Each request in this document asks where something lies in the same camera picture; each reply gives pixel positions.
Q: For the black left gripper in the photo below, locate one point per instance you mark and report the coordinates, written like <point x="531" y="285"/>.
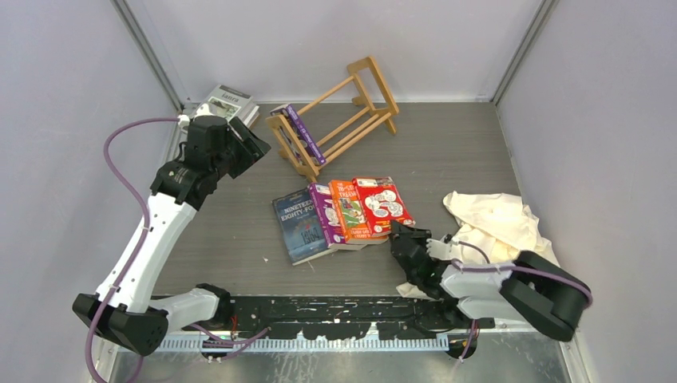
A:
<point x="251" y="148"/>

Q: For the magenta paperback book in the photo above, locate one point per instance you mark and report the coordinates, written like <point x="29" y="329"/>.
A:
<point x="329" y="220"/>

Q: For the orange 78-Storey Treehouse book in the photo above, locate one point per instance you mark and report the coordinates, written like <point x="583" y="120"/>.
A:
<point x="351" y="215"/>

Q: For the blue Nineteen Eighty-Four book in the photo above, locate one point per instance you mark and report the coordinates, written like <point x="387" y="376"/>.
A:
<point x="301" y="229"/>

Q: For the stack of grey magazines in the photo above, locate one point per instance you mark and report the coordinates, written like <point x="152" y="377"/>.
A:
<point x="227" y="103"/>

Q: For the cream cloth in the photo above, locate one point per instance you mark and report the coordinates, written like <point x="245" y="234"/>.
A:
<point x="495" y="228"/>

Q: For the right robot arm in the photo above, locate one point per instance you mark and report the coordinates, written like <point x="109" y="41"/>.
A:
<point x="459" y="274"/>

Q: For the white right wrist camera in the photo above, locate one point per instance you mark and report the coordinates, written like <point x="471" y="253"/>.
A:
<point x="441" y="249"/>

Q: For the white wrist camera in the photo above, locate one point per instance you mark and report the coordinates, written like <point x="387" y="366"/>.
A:
<point x="441" y="249"/>
<point x="192" y="113"/>

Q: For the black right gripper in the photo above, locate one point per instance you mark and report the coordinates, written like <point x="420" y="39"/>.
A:
<point x="398" y="230"/>

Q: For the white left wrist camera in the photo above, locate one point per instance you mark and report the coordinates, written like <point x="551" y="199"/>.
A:
<point x="192" y="113"/>

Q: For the red Treehouse book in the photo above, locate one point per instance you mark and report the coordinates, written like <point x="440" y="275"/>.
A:
<point x="381" y="204"/>

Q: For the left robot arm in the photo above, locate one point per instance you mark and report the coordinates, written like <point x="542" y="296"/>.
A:
<point x="122" y="310"/>

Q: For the purple 52-Storey Treehouse book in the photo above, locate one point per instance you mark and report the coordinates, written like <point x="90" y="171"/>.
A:
<point x="301" y="131"/>

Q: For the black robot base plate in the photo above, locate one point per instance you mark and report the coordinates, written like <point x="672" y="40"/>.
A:
<point x="338" y="318"/>

